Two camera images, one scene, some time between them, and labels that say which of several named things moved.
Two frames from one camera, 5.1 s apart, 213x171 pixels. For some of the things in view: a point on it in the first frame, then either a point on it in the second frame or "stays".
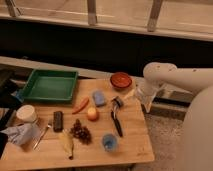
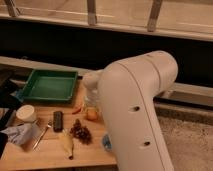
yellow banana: [68, 142] stays
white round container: [26, 113] stays
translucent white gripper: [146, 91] → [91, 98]
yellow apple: [92, 113] stays
